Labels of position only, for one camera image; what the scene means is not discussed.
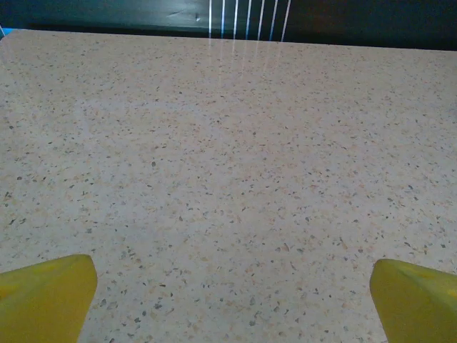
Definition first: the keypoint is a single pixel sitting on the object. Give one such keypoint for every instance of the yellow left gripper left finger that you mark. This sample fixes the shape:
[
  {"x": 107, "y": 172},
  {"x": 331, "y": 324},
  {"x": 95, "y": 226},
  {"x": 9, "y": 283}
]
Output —
[{"x": 43, "y": 303}]

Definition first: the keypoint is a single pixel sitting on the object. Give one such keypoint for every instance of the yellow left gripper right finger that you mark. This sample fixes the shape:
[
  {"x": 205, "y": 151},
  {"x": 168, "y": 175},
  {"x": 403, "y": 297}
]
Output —
[{"x": 421, "y": 307}]

